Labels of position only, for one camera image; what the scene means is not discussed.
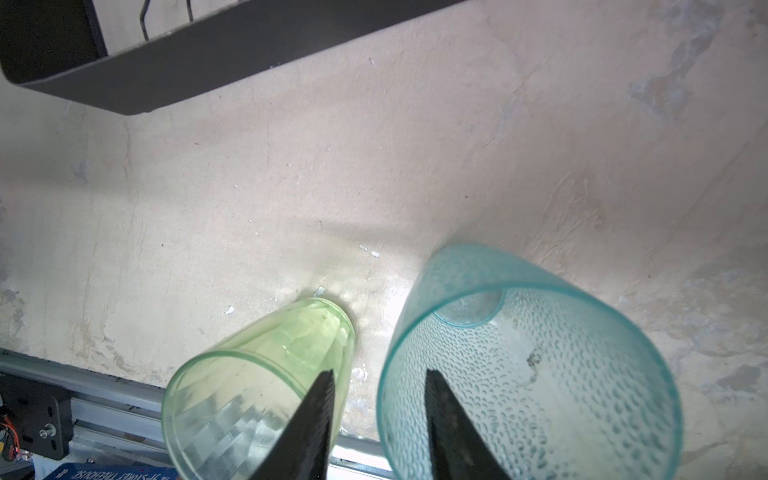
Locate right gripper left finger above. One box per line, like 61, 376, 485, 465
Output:
250, 370, 335, 480

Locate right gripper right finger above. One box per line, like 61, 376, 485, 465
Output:
424, 369, 509, 480

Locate translucent teal plastic cup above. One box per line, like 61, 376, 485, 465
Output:
376, 244, 683, 479

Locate black two-tier dish rack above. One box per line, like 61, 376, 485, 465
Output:
1, 1, 450, 115

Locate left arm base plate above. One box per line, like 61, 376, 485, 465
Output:
1, 373, 73, 460

